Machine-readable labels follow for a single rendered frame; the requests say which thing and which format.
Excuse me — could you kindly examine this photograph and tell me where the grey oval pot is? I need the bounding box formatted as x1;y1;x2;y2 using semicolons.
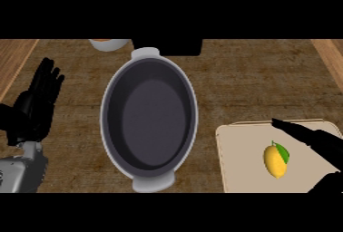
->
100;47;200;194

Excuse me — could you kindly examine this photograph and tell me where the beige tray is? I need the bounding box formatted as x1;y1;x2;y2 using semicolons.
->
215;118;343;194

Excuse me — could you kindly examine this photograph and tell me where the white bowl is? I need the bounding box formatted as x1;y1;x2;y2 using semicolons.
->
89;38;132;53

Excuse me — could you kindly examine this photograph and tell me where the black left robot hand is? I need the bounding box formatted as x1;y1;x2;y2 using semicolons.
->
0;57;67;147

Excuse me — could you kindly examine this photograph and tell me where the black appliance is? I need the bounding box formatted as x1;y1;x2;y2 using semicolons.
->
152;38;205;57

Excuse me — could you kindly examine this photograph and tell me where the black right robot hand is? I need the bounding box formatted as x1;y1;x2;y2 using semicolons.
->
271;117;343;194

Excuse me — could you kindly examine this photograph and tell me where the yellow lemon with green leaf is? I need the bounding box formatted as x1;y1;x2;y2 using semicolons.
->
264;140;292;179

